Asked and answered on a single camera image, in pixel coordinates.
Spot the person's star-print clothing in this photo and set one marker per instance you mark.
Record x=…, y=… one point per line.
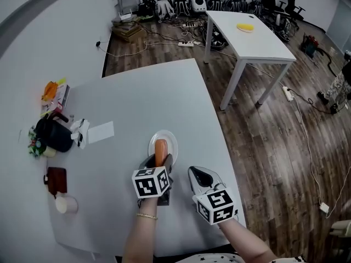
x=208, y=257

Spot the small white table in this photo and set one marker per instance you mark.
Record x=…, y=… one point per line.
x=246, y=45

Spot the white round plate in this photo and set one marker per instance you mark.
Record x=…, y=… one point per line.
x=170, y=142

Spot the yellow food item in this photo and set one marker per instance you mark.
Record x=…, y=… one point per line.
x=244, y=27

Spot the white router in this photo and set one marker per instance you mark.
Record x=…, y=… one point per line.
x=126, y=16

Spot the crumpled white paper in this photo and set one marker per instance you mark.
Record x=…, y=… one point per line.
x=80, y=130

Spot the white paper sheet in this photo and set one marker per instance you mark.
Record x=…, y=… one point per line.
x=100, y=132

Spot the white power strip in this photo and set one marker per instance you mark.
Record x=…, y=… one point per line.
x=189, y=25
x=186, y=44
x=288, y=93

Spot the white cup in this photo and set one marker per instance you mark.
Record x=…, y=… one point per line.
x=66, y=204

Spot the large white table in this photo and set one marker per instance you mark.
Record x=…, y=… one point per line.
x=137, y=105

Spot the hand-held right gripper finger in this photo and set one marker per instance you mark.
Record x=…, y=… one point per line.
x=215, y=177
x=192, y=178

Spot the white and red box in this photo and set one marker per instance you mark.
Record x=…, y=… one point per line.
x=61, y=97

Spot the white power adapter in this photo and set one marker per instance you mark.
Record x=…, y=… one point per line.
x=324, y=207

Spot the black kettle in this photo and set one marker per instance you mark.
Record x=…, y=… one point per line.
x=56, y=136

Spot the orange plastic bag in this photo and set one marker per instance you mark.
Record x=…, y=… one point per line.
x=50, y=91

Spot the person's left forearm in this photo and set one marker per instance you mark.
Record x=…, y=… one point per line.
x=140, y=237

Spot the orange sausage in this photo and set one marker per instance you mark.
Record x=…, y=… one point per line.
x=161, y=152

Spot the black wall plug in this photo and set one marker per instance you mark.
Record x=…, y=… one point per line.
x=98, y=43

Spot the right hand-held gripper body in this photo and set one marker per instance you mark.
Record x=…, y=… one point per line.
x=216, y=205

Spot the row of backpacks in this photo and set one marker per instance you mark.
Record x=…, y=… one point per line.
x=197, y=3

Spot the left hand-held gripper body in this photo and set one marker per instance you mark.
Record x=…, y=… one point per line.
x=150, y=183

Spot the person's right forearm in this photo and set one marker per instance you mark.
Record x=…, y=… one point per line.
x=246, y=242

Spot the stack of flat boxes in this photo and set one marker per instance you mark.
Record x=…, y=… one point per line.
x=127, y=30

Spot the dark brown wallet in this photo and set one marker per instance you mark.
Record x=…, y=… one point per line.
x=56, y=181

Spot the red vacuum cleaner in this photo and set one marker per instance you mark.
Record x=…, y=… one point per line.
x=310, y=45

